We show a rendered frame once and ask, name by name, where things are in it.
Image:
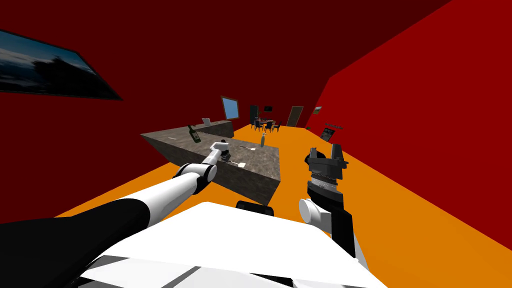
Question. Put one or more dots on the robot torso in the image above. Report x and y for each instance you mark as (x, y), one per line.
(240, 248)

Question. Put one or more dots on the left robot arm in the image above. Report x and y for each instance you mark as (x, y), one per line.
(172, 192)

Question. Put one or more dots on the large dark landscape picture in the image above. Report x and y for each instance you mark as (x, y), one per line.
(44, 70)

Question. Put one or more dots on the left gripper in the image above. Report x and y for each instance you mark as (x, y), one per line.
(225, 155)

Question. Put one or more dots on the white spatula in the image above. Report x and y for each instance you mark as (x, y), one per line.
(252, 148)
(241, 164)

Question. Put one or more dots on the grey bottle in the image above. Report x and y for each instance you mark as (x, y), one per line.
(262, 140)

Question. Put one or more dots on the small green wall picture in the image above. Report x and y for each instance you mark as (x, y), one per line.
(317, 110)

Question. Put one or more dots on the dining table with chairs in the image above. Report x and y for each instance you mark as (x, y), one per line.
(265, 124)

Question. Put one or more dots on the green wine bottle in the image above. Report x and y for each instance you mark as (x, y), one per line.
(194, 134)

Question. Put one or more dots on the black tall cabinet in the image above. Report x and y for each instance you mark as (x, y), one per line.
(254, 114)

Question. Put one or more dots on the black wall television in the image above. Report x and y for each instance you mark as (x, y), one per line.
(268, 108)

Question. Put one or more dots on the brown door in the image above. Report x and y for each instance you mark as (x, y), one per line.
(294, 116)

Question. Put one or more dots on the blue window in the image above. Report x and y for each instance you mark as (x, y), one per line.
(230, 108)

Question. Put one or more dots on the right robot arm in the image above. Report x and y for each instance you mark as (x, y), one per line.
(332, 202)

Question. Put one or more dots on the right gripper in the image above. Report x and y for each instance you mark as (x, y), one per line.
(326, 167)

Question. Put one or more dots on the dark framed floor picture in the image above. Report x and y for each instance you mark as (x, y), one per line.
(327, 134)

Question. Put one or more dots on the white laptop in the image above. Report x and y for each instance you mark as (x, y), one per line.
(206, 121)

